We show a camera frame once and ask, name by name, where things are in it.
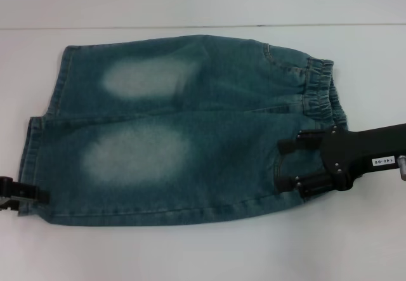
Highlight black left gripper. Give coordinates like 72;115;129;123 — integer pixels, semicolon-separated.
0;175;50;214

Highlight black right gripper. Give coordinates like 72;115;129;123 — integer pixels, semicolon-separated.
275;121;406;202

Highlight blue denim shorts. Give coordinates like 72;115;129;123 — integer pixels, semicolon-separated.
18;34;353;228

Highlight silver connector plug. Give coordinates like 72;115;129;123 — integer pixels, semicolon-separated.
397;154;406;181

